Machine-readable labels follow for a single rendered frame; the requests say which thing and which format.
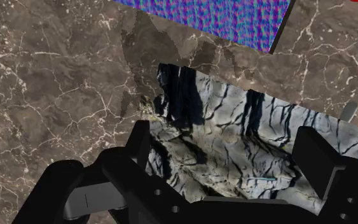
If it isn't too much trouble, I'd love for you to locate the grey metal utensil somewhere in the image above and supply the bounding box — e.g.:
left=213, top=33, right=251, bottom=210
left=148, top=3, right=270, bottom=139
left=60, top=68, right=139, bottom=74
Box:
left=339, top=101, right=358, bottom=123

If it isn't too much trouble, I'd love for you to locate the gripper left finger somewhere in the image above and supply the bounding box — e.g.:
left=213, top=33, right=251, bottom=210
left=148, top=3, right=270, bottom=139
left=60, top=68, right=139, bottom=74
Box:
left=11, top=119, right=193, bottom=224

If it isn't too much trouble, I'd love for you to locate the grey black-veined flat slab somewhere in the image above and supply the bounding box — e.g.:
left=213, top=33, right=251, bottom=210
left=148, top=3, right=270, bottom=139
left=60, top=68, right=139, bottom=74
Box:
left=139, top=62, right=358, bottom=216

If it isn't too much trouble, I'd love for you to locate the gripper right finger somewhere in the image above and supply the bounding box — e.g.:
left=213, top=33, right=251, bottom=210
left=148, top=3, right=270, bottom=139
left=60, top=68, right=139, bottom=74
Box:
left=291, top=125, right=358, bottom=224

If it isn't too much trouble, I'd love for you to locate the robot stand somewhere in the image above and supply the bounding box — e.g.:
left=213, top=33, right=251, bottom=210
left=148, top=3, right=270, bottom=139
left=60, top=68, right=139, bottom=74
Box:
left=111, top=0, right=296, bottom=55

